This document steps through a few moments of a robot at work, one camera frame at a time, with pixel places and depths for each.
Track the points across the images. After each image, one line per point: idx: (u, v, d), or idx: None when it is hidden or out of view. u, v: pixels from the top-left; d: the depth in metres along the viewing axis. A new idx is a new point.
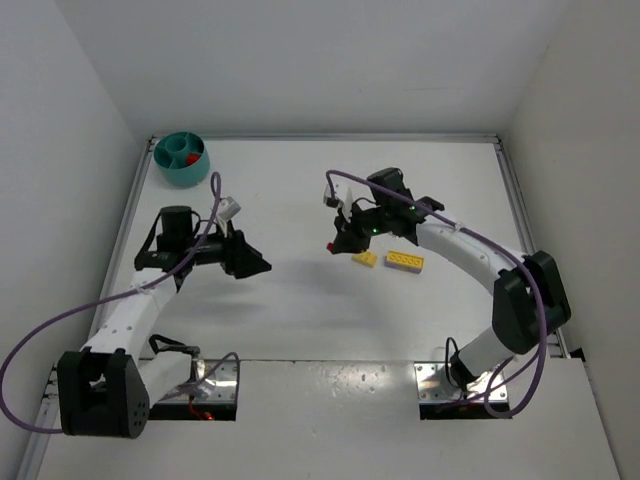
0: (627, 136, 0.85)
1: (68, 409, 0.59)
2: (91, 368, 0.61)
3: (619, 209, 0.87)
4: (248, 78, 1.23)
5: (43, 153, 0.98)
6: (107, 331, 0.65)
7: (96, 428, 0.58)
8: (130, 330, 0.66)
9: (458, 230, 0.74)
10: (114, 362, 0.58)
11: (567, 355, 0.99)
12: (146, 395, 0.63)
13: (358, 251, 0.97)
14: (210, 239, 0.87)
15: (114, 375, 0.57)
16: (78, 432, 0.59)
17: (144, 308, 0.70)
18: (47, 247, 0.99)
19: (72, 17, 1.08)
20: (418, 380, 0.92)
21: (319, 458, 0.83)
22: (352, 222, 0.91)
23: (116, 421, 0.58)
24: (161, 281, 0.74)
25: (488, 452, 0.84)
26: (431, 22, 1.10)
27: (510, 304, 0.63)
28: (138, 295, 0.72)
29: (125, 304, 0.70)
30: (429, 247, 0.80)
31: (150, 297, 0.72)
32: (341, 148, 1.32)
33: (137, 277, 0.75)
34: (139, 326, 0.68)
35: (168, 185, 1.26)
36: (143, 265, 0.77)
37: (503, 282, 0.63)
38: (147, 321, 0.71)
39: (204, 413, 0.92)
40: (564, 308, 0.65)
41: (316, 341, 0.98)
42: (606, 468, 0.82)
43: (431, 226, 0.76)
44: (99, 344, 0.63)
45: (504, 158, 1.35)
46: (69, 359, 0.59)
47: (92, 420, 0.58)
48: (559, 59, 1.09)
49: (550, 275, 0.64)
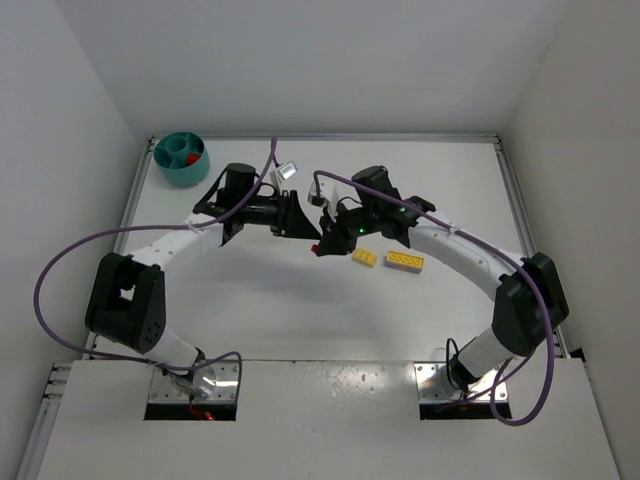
0: (628, 135, 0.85)
1: (95, 302, 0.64)
2: (126, 274, 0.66)
3: (618, 209, 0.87)
4: (249, 79, 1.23)
5: (43, 152, 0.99)
6: (152, 248, 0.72)
7: (111, 330, 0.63)
8: (170, 254, 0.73)
9: (454, 233, 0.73)
10: (148, 274, 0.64)
11: (567, 355, 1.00)
12: (162, 319, 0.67)
13: (344, 253, 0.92)
14: (265, 200, 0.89)
15: (145, 283, 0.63)
16: (96, 331, 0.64)
17: (190, 243, 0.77)
18: (48, 247, 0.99)
19: (73, 17, 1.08)
20: (419, 380, 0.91)
21: (318, 459, 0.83)
22: (339, 223, 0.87)
23: (130, 330, 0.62)
24: (211, 225, 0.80)
25: (489, 451, 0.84)
26: (430, 21, 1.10)
27: (512, 310, 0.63)
28: (188, 231, 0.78)
29: (174, 234, 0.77)
30: (424, 250, 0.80)
31: (198, 235, 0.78)
32: (340, 148, 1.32)
33: (192, 217, 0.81)
34: (178, 256, 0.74)
35: (168, 185, 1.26)
36: (199, 211, 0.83)
37: (504, 289, 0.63)
38: (188, 254, 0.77)
39: (204, 413, 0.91)
40: (564, 307, 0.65)
41: (315, 340, 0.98)
42: (607, 469, 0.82)
43: (425, 229, 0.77)
44: (140, 256, 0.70)
45: (503, 158, 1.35)
46: (111, 257, 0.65)
47: (109, 320, 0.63)
48: (559, 60, 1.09)
49: (549, 277, 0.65)
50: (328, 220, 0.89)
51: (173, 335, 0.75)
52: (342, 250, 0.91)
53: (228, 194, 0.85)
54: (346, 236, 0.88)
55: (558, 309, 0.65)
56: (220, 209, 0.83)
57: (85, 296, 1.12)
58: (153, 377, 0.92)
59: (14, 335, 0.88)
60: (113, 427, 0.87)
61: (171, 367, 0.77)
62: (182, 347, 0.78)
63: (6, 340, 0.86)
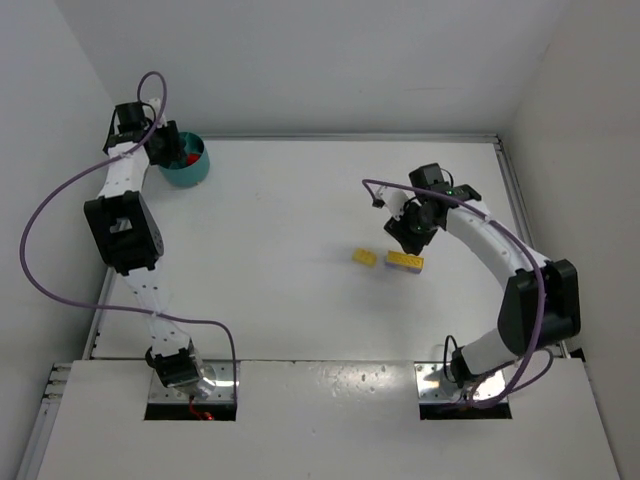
0: (628, 134, 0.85)
1: (103, 245, 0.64)
2: (110, 212, 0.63)
3: (618, 208, 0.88)
4: (249, 78, 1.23)
5: (43, 152, 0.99)
6: (110, 184, 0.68)
7: (131, 255, 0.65)
8: (129, 180, 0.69)
9: (487, 223, 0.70)
10: (129, 196, 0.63)
11: (567, 355, 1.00)
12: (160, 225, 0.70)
13: (419, 249, 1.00)
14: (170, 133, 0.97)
15: (135, 206, 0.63)
16: (113, 264, 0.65)
17: (133, 166, 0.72)
18: (46, 247, 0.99)
19: (73, 16, 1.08)
20: (419, 380, 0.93)
21: (317, 458, 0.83)
22: (404, 220, 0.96)
23: (148, 246, 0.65)
24: (139, 147, 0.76)
25: (489, 450, 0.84)
26: (428, 21, 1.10)
27: (516, 302, 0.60)
28: (123, 160, 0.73)
29: (114, 167, 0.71)
30: (457, 235, 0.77)
31: (131, 159, 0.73)
32: (340, 147, 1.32)
33: (113, 150, 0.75)
34: (135, 180, 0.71)
35: (168, 184, 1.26)
36: (114, 143, 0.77)
37: (515, 280, 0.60)
38: (139, 178, 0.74)
39: (204, 413, 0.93)
40: (575, 324, 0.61)
41: (314, 341, 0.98)
42: (607, 469, 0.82)
43: (462, 214, 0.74)
44: (109, 192, 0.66)
45: (503, 159, 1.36)
46: (90, 204, 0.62)
47: (125, 249, 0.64)
48: (559, 60, 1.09)
49: (567, 287, 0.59)
50: (394, 221, 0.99)
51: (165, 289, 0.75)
52: (416, 247, 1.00)
53: (133, 123, 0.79)
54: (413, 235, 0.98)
55: (568, 323, 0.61)
56: (130, 136, 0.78)
57: (83, 296, 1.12)
58: (152, 377, 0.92)
59: (13, 335, 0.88)
60: (113, 426, 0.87)
61: (168, 320, 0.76)
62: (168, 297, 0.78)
63: (6, 340, 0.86)
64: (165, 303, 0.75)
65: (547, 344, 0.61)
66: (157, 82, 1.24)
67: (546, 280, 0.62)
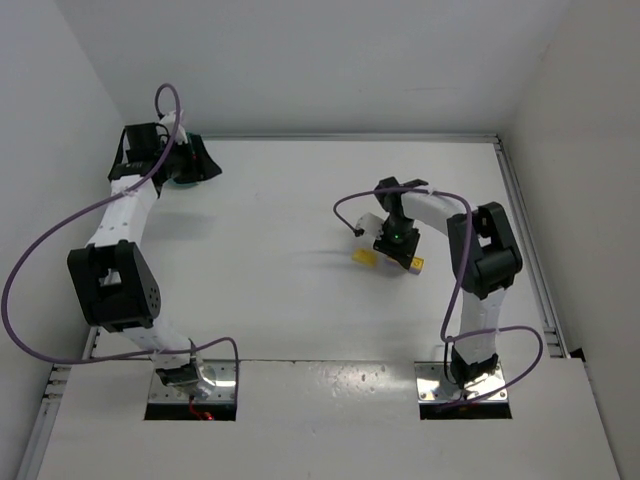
0: (628, 133, 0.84)
1: (87, 301, 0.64)
2: (99, 262, 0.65)
3: (617, 209, 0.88)
4: (249, 77, 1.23)
5: (43, 152, 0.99)
6: (104, 228, 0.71)
7: (117, 316, 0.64)
8: (126, 225, 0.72)
9: (431, 194, 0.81)
10: (124, 248, 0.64)
11: (567, 355, 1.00)
12: (155, 284, 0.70)
13: (410, 257, 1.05)
14: (178, 150, 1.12)
15: (125, 258, 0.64)
16: (101, 322, 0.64)
17: (133, 210, 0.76)
18: (45, 247, 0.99)
19: (73, 18, 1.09)
20: (419, 380, 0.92)
21: (317, 459, 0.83)
22: (384, 236, 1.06)
23: (135, 304, 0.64)
24: (143, 184, 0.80)
25: (489, 450, 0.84)
26: (428, 22, 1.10)
27: (454, 236, 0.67)
28: (124, 199, 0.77)
29: (115, 206, 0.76)
30: (415, 214, 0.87)
31: (135, 199, 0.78)
32: (339, 146, 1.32)
33: (117, 184, 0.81)
34: (133, 224, 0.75)
35: (168, 185, 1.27)
36: (119, 176, 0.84)
37: (451, 221, 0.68)
38: (137, 218, 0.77)
39: (204, 413, 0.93)
40: (516, 255, 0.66)
41: (314, 341, 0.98)
42: (607, 470, 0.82)
43: (411, 195, 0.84)
44: (101, 240, 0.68)
45: (503, 158, 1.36)
46: (76, 254, 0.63)
47: (111, 307, 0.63)
48: (560, 60, 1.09)
49: (497, 222, 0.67)
50: (378, 244, 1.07)
51: (168, 328, 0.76)
52: (408, 259, 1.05)
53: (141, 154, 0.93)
54: (400, 247, 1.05)
55: (510, 255, 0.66)
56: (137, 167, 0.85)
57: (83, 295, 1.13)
58: (152, 377, 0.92)
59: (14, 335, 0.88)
60: (113, 426, 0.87)
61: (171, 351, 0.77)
62: (174, 329, 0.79)
63: (6, 341, 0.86)
64: (168, 340, 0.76)
65: (496, 279, 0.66)
66: (171, 95, 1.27)
67: (483, 224, 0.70)
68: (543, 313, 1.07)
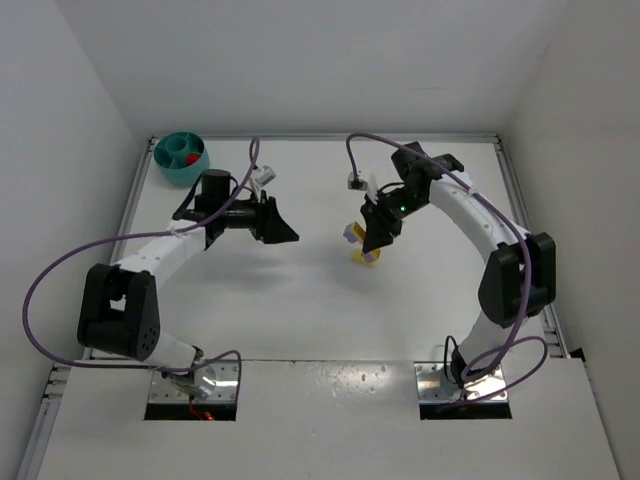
0: (628, 134, 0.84)
1: (86, 315, 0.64)
2: (116, 283, 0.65)
3: (618, 212, 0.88)
4: (248, 77, 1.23)
5: (42, 152, 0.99)
6: (139, 256, 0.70)
7: (108, 343, 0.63)
8: (157, 259, 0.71)
9: (471, 195, 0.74)
10: (139, 282, 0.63)
11: (567, 355, 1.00)
12: (156, 325, 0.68)
13: (390, 239, 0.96)
14: (245, 205, 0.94)
15: (137, 290, 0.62)
16: (89, 342, 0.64)
17: (171, 247, 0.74)
18: (45, 247, 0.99)
19: (74, 19, 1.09)
20: (419, 380, 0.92)
21: (317, 459, 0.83)
22: (380, 203, 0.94)
23: (126, 340, 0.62)
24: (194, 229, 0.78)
25: (489, 450, 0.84)
26: (428, 22, 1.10)
27: (500, 274, 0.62)
28: (171, 237, 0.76)
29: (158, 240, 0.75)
30: (439, 205, 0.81)
31: (182, 240, 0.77)
32: (338, 147, 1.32)
33: (174, 223, 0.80)
34: (165, 261, 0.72)
35: (168, 185, 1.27)
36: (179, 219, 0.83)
37: (498, 254, 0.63)
38: (174, 258, 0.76)
39: (204, 413, 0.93)
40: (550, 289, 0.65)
41: (313, 341, 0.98)
42: (608, 470, 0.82)
43: (445, 186, 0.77)
44: (127, 264, 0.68)
45: (503, 158, 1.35)
46: (98, 268, 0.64)
47: (104, 332, 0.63)
48: (560, 60, 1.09)
49: (545, 258, 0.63)
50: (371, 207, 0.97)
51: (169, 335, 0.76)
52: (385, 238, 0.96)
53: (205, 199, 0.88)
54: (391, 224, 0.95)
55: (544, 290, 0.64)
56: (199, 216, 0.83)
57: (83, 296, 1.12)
58: (152, 377, 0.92)
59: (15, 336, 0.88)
60: (114, 426, 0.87)
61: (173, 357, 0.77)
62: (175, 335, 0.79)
63: (7, 341, 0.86)
64: (168, 357, 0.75)
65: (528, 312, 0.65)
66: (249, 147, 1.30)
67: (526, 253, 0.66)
68: (543, 313, 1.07)
